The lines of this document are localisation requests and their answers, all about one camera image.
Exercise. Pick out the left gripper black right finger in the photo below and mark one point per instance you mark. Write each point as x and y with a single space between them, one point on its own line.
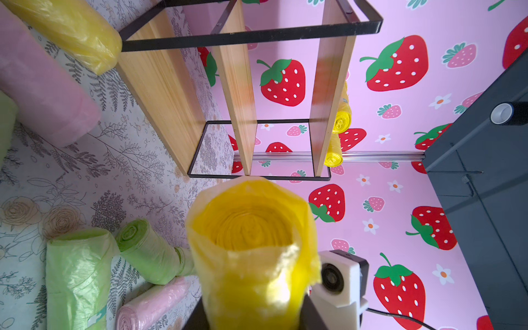
310 319

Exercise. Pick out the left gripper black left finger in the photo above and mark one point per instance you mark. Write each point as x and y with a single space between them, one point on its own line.
198 319

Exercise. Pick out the yellow trash bag roll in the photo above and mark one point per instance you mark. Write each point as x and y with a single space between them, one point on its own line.
334 156
76 28
343 116
255 250

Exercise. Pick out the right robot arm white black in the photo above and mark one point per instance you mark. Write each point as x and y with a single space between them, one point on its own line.
478 169

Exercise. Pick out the pink trash bag roll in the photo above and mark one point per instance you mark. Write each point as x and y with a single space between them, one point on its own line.
146 309
51 103

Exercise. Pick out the green trash bag roll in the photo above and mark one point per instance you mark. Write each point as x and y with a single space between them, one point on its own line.
152 256
78 279
9 112

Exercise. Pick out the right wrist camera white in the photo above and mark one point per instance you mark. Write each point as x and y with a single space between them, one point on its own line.
339 298

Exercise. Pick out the wooden shelf black metal frame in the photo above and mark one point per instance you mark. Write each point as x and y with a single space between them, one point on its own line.
229 40

